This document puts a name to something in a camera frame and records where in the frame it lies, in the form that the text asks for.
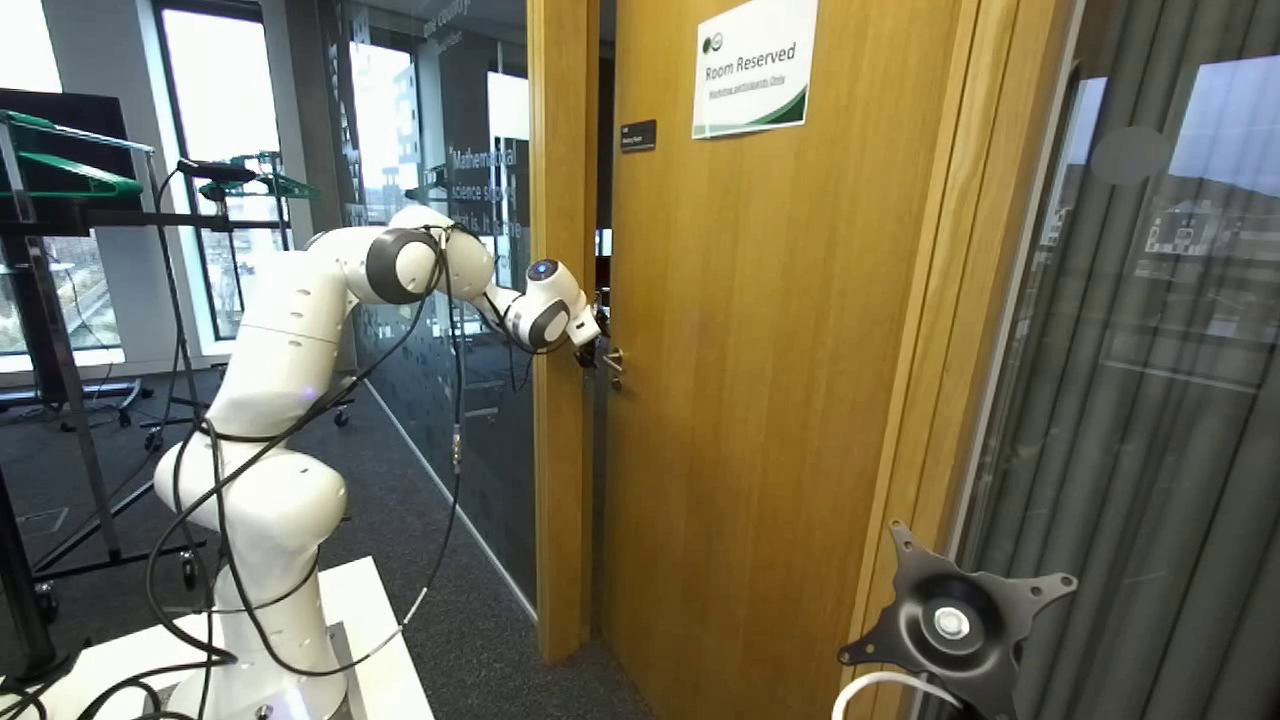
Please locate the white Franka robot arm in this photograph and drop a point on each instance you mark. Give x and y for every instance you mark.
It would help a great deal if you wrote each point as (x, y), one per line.
(286, 345)

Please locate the black equipment stand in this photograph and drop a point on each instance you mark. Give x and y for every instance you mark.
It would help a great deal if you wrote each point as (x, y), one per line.
(53, 334)

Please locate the glass panel with grey curtain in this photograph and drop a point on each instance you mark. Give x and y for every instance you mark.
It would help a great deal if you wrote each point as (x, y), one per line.
(1146, 402)

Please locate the light wooden door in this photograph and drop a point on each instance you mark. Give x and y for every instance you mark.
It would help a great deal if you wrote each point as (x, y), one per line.
(772, 402)

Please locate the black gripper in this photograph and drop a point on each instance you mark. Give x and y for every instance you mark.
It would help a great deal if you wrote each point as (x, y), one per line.
(592, 334)

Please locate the black door name plate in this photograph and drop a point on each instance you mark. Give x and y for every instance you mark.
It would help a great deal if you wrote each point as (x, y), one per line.
(639, 133)

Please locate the white green paper sign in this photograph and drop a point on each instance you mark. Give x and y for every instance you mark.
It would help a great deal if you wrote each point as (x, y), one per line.
(753, 67)

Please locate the white robot base platform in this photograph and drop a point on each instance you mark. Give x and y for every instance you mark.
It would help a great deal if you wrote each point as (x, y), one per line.
(386, 655)

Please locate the green metal bracket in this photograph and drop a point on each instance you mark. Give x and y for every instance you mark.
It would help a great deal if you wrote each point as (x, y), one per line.
(261, 184)
(73, 175)

